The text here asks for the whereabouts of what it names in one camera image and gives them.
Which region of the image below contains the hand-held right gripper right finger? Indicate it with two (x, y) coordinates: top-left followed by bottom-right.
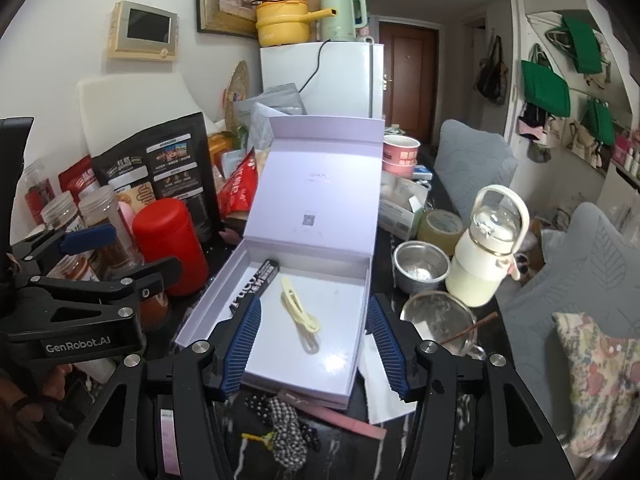
(367, 294), (576, 480)

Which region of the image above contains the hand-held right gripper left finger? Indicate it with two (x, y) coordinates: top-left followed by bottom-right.
(57, 297), (264, 480)

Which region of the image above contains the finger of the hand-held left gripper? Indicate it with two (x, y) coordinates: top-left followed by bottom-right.
(10, 224), (118, 273)
(10, 256), (182, 328)

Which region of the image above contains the glass mug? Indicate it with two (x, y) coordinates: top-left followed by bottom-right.
(400, 290), (487, 361)

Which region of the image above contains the black printed tube pack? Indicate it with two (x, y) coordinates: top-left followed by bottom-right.
(229, 259), (281, 320)

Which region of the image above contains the pale yellow hair clip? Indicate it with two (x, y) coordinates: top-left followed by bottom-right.
(280, 275), (322, 356)

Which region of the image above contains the long pink box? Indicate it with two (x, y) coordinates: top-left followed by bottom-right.
(279, 387), (388, 441)

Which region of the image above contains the checkered hair scrunchie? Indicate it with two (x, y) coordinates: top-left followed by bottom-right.
(242, 396), (322, 472)

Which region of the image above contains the lilac gift box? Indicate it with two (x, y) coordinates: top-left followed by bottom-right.
(175, 115), (386, 411)

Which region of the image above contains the person's left hand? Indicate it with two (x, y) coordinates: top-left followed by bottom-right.
(0, 365), (71, 433)

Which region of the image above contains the group of clear spice jars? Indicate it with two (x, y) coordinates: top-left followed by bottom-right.
(22, 160), (171, 331)

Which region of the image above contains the red canister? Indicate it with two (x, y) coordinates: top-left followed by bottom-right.
(132, 197), (210, 297)

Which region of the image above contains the white paper napkin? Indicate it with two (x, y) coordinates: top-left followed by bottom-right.
(357, 332), (427, 423)

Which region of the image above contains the red foil packet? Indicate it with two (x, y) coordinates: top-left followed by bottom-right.
(57, 155), (97, 206)

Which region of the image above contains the steel bowl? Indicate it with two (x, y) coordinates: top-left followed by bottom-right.
(392, 240), (452, 296)

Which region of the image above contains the stirring stick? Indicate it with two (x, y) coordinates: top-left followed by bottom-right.
(440, 311), (501, 346)

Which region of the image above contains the black snack bag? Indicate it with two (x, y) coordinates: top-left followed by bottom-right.
(91, 111), (223, 241)

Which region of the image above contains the clear tape roll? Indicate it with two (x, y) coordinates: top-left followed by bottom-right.
(417, 209), (465, 256)

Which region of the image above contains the red snack bag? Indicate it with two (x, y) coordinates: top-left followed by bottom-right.
(217, 147), (262, 221)

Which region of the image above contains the white green carton box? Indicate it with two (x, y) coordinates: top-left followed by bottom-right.
(377, 175), (432, 241)

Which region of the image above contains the white board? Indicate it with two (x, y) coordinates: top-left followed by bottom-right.
(77, 72), (202, 157)

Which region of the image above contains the orange packet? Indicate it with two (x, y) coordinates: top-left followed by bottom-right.
(207, 132), (236, 172)

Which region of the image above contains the pink paper bowl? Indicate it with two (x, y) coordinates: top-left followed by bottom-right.
(382, 135), (422, 167)
(382, 159), (417, 180)

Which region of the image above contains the grey padded chair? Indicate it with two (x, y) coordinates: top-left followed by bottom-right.
(432, 119), (518, 211)

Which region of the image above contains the woven straw fan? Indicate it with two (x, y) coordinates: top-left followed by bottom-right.
(223, 60), (251, 131)

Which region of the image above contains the grey leaf pattern chair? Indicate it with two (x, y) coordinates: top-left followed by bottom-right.
(500, 202), (640, 411)

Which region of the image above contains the floral cloth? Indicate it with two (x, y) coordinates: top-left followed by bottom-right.
(552, 311), (640, 458)

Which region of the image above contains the grey mailer bag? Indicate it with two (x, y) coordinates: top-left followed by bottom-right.
(235, 83), (308, 146)

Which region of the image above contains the pink hanging bag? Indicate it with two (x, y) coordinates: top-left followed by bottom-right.
(517, 102), (556, 139)

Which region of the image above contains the brown door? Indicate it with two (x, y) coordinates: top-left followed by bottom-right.
(378, 21), (438, 143)

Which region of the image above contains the white fridge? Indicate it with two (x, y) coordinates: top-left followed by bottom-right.
(259, 40), (386, 123)

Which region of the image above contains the yellow pot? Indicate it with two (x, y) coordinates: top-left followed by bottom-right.
(255, 0), (337, 47)

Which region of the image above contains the dark hanging bag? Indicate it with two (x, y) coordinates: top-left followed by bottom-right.
(475, 35), (509, 106)

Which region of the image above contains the green tote bag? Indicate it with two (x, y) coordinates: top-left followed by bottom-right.
(562, 15), (604, 74)
(584, 100), (616, 144)
(521, 60), (571, 119)

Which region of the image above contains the row of bottles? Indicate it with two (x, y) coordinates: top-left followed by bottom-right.
(612, 130), (640, 181)

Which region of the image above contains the green electric kettle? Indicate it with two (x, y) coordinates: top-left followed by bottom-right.
(319, 0), (368, 42)

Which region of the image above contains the cream water bottle with handle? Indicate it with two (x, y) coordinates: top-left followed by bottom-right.
(445, 185), (531, 308)

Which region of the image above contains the wall intercom panel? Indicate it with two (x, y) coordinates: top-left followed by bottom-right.
(107, 1), (180, 62)

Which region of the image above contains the black power cable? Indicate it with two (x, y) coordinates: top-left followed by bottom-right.
(299, 40), (332, 95)

